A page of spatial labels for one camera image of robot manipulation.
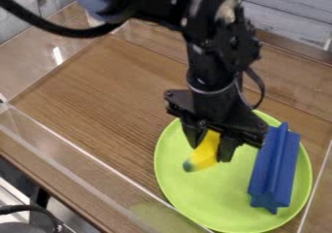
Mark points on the yellow toy banana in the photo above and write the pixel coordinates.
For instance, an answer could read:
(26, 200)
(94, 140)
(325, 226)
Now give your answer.
(203, 156)

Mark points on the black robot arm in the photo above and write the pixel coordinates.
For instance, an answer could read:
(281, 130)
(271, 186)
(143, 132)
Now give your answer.
(223, 48)

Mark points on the clear acrylic enclosure wall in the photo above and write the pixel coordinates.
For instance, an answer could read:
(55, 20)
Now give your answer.
(87, 99)

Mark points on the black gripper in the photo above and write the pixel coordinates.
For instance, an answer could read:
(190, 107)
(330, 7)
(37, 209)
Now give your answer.
(219, 110)

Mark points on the green plate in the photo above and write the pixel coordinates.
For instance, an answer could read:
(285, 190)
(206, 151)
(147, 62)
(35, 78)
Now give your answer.
(213, 196)

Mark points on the black metal bracket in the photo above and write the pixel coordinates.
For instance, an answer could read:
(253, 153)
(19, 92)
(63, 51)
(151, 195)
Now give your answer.
(45, 218)

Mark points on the blue star-shaped block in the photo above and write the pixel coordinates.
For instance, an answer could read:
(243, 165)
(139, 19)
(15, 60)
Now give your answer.
(271, 185)

